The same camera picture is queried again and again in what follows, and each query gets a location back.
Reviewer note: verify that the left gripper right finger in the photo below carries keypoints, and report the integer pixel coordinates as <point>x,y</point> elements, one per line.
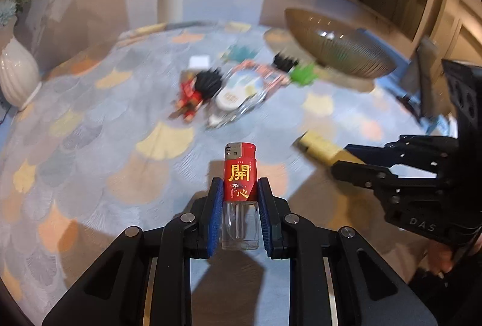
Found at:
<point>336,276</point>

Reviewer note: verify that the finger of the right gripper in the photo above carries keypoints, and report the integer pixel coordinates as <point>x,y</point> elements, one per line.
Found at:
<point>427,153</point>
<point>376,177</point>

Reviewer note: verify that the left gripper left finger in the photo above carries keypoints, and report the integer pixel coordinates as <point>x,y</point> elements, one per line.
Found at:
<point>143,277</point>

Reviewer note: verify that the yellow rectangular eraser block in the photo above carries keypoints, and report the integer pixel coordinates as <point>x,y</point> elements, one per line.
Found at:
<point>326,152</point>

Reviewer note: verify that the red lighter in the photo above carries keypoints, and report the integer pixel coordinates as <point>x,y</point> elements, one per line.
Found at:
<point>240,217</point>

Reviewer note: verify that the amber ribbed glass bowl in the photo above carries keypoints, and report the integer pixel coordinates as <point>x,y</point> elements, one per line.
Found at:
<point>334,44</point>

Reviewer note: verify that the black toy dinosaur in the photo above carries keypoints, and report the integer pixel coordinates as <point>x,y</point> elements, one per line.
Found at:
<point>284,63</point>

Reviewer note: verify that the pink packaged item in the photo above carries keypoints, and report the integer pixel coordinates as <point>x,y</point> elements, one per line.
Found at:
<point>272,78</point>

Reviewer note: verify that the clear packet with round label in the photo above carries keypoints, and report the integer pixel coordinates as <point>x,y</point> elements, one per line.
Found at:
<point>240,92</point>

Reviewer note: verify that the teal toy dinosaur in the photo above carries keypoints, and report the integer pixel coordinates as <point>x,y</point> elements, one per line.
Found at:
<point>239,53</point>

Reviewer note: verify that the red black toy figure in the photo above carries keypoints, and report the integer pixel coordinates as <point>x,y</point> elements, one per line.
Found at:
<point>196,88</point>

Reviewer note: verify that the white small box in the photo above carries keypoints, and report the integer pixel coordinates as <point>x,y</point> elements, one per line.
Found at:
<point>199,62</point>

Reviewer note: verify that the person's right hand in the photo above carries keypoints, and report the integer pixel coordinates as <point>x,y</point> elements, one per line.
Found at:
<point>439,257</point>

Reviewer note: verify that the blue chair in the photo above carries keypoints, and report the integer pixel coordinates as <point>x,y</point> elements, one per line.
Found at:
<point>419,92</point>

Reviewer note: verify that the patterned fan-motif tablecloth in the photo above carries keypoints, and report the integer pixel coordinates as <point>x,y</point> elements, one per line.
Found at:
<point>98,151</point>

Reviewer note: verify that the white ribbed vase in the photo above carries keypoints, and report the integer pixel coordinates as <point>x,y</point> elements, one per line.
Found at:
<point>20,77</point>

